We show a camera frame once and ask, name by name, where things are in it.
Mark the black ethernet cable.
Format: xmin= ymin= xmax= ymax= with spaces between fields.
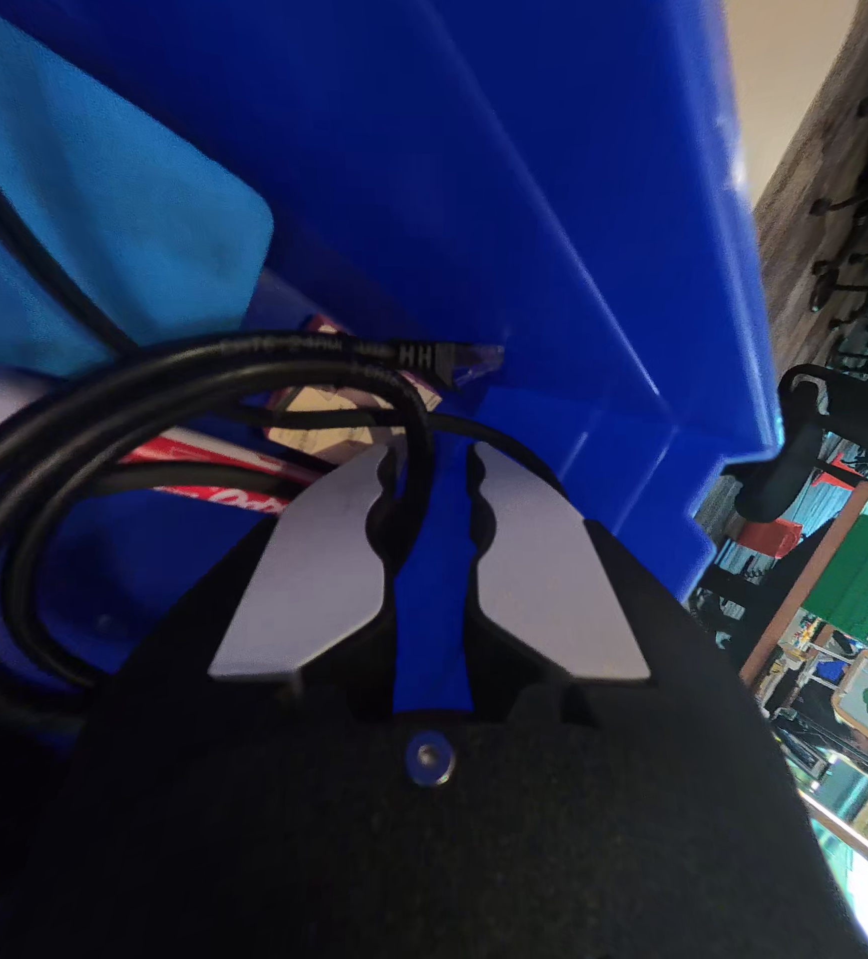
xmin=0 ymin=330 xmax=506 ymax=724

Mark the blue plastic bin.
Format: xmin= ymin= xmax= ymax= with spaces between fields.
xmin=0 ymin=0 xmax=785 ymax=959

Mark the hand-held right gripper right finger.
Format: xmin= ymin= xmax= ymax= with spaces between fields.
xmin=466 ymin=442 xmax=651 ymax=718

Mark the red box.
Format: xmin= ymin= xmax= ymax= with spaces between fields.
xmin=736 ymin=518 xmax=804 ymax=560

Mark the light blue sheet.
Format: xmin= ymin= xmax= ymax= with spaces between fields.
xmin=0 ymin=0 xmax=275 ymax=378

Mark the wooden table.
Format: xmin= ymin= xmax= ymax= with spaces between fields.
xmin=740 ymin=479 xmax=868 ymax=686

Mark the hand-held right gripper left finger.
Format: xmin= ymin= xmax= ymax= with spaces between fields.
xmin=209 ymin=444 xmax=399 ymax=718

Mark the black office chair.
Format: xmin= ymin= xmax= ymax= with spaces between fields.
xmin=734 ymin=363 xmax=868 ymax=525

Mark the thin black cable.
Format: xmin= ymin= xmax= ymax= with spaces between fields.
xmin=0 ymin=123 xmax=564 ymax=495

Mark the red white wrapper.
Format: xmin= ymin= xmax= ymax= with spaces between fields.
xmin=115 ymin=426 xmax=324 ymax=519

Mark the beige packet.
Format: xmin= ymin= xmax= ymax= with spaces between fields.
xmin=264 ymin=315 xmax=444 ymax=464

